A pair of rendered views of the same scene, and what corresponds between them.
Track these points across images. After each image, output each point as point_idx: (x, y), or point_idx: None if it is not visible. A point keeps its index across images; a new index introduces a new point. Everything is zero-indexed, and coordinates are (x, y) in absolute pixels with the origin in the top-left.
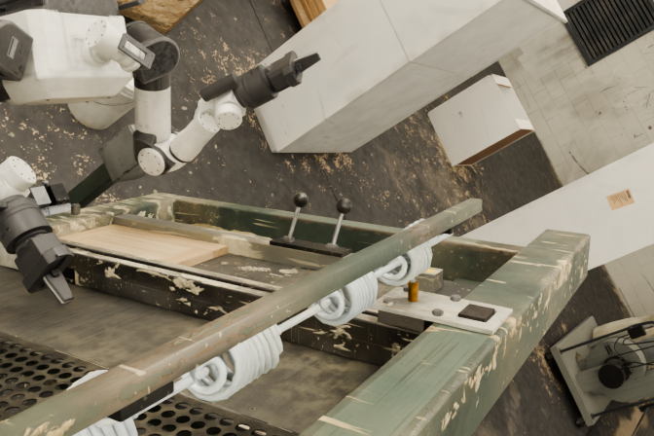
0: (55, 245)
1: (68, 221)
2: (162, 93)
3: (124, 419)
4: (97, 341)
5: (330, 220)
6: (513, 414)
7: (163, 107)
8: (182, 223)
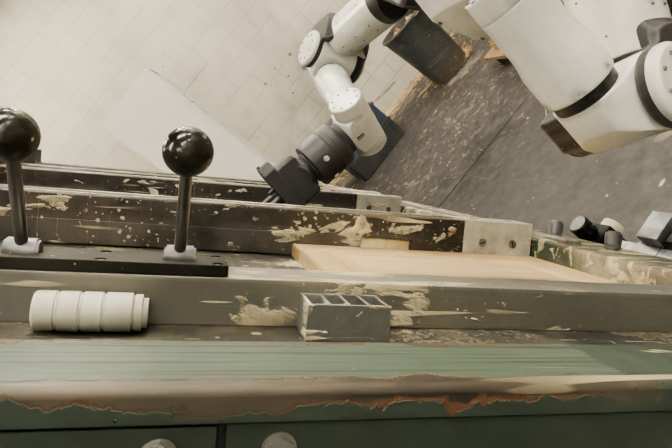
0: (277, 165)
1: (618, 257)
2: None
3: None
4: None
5: (239, 358)
6: None
7: None
8: (559, 289)
